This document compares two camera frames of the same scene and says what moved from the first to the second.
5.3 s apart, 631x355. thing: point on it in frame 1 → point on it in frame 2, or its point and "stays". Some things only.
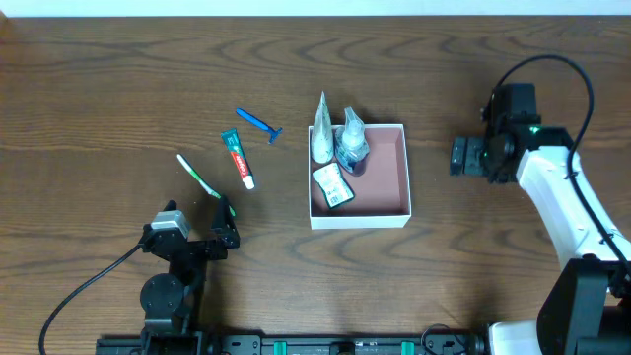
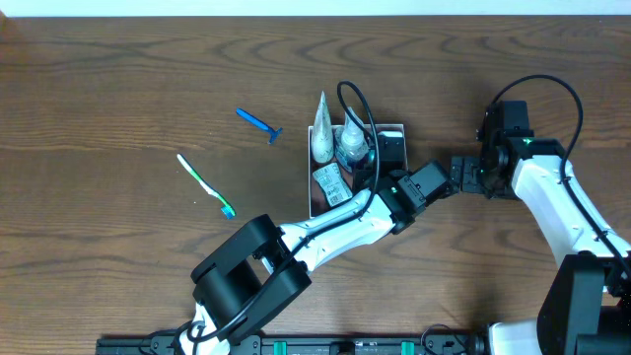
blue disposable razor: [259, 123] stays
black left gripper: [195, 245] → [389, 149]
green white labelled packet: [331, 182] stays
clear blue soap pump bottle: [352, 148] stays
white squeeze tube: [322, 139] stays
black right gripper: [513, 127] → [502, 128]
